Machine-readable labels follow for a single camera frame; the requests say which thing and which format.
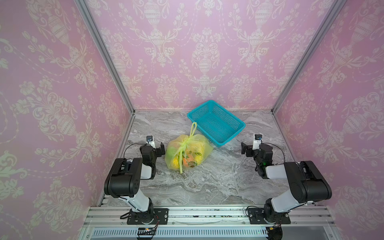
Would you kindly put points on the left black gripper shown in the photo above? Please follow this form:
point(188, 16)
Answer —
point(160, 150)

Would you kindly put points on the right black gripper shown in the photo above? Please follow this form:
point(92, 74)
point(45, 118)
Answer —
point(247, 149)

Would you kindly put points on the yellow plastic bag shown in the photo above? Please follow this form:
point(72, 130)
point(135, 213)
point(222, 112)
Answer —
point(187, 151)

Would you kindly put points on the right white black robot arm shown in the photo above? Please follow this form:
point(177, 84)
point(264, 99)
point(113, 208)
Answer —
point(306, 183)

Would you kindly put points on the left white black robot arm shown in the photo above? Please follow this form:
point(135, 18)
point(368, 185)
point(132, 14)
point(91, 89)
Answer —
point(123, 183)

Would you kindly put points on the teal plastic basket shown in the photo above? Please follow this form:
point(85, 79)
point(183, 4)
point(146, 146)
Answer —
point(216, 123)

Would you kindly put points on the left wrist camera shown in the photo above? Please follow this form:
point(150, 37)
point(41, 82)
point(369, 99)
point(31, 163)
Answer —
point(150, 141)

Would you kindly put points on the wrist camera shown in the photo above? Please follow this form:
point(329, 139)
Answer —
point(150, 141)
point(257, 141)

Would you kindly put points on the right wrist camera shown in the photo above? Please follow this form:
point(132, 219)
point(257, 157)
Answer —
point(257, 141)

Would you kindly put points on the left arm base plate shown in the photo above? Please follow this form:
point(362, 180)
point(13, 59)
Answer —
point(151, 217)

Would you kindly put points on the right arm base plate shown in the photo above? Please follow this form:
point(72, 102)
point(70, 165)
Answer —
point(258, 216)

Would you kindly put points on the left corner aluminium post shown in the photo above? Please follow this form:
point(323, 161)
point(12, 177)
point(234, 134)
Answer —
point(101, 46)

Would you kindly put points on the corner aluminium post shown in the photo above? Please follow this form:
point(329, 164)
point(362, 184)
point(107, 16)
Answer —
point(319, 35)
point(101, 46)

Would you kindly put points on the right corner aluminium post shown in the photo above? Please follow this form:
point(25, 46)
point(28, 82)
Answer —
point(319, 35)

